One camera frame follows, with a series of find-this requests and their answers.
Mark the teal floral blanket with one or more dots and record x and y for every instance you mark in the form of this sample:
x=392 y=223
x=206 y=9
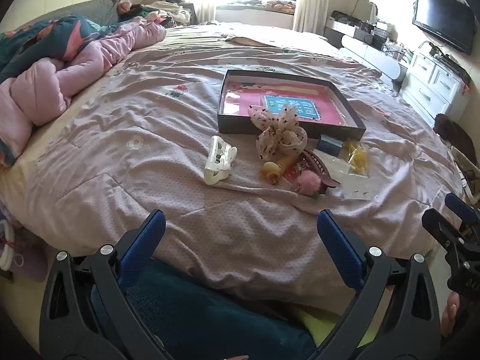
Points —
x=41 y=33

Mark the person's right hand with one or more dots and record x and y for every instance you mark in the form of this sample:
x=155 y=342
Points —
x=451 y=315

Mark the small blue box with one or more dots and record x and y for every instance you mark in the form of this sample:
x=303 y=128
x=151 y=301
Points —
x=330 y=145

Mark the clear plastic bag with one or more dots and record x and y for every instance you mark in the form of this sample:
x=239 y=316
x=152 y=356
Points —
x=335 y=167

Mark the brown furry cushion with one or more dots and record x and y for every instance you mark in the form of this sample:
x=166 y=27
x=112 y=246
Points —
x=452 y=131

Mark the person's teal trouser leg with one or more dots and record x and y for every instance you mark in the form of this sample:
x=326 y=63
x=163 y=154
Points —
x=206 y=318

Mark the clear bag with yellow item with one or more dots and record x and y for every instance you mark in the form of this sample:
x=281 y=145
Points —
x=358 y=157

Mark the dark cardboard box pink lining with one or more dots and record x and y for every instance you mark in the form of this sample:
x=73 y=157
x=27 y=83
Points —
x=277 y=101

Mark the yellow-green garment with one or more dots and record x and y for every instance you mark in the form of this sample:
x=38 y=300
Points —
x=330 y=326

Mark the red patterned card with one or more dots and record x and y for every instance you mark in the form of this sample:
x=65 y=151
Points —
x=291 y=174

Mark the white drawer cabinet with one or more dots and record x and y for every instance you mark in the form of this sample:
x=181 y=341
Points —
x=431 y=86

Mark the clear plastic packet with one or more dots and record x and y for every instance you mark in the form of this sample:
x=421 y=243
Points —
x=356 y=187

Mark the black set-top box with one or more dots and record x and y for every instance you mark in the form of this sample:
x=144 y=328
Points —
x=452 y=62

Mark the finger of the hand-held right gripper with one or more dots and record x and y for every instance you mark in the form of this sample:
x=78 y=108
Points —
x=461 y=208
x=438 y=228

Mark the pink pompom hair clip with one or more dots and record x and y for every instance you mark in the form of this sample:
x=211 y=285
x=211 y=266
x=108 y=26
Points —
x=309 y=183

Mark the floral fabric scrunchie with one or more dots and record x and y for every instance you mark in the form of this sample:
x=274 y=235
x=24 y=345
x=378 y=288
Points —
x=279 y=131

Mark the maroon oval hair clip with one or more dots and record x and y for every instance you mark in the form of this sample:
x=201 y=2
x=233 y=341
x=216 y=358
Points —
x=322 y=170

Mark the pink quilt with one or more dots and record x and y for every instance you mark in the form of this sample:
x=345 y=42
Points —
x=75 y=71

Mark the black flat television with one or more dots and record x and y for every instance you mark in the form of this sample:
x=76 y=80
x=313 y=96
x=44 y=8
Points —
x=442 y=20

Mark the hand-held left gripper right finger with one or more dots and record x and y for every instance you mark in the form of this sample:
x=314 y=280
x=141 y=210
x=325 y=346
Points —
x=339 y=247

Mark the pile of clothes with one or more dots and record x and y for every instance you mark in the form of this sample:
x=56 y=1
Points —
x=165 y=11

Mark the cream curtain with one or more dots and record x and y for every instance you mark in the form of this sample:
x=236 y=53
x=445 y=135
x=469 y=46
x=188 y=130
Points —
x=309 y=0

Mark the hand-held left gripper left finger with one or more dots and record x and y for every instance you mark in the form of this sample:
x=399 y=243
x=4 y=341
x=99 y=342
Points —
x=144 y=243

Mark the white hair claw clip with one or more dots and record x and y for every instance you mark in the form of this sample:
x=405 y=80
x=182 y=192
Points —
x=217 y=165

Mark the pink bedspread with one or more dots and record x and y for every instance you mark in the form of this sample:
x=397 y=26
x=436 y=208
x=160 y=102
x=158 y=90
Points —
x=150 y=157

